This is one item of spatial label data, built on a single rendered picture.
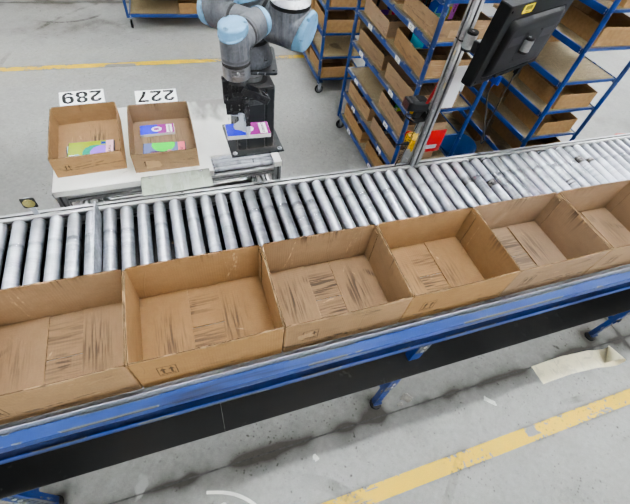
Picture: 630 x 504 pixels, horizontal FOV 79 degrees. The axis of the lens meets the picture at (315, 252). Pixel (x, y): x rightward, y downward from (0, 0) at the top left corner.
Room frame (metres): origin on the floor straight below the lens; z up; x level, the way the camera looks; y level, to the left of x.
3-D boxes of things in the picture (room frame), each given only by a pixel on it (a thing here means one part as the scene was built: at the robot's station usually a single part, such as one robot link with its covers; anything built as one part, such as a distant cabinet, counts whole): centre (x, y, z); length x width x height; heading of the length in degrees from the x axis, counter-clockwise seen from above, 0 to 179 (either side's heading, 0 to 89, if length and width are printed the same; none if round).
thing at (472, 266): (0.84, -0.42, 0.96); 0.39 x 0.29 x 0.17; 116
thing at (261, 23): (1.29, 0.34, 1.43); 0.12 x 0.12 x 0.09; 74
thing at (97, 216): (0.76, 0.80, 0.76); 0.46 x 0.01 x 0.09; 26
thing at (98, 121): (1.34, 1.12, 0.80); 0.38 x 0.28 x 0.10; 29
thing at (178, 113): (1.45, 0.81, 0.80); 0.38 x 0.28 x 0.10; 26
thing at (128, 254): (0.80, 0.71, 0.72); 0.52 x 0.05 x 0.05; 26
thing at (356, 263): (0.67, -0.07, 0.96); 0.39 x 0.29 x 0.17; 116
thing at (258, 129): (1.19, 0.33, 1.10); 0.16 x 0.07 x 0.02; 114
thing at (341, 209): (1.19, -0.11, 0.72); 0.52 x 0.05 x 0.05; 26
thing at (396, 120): (2.39, -0.47, 0.59); 0.40 x 0.30 x 0.10; 24
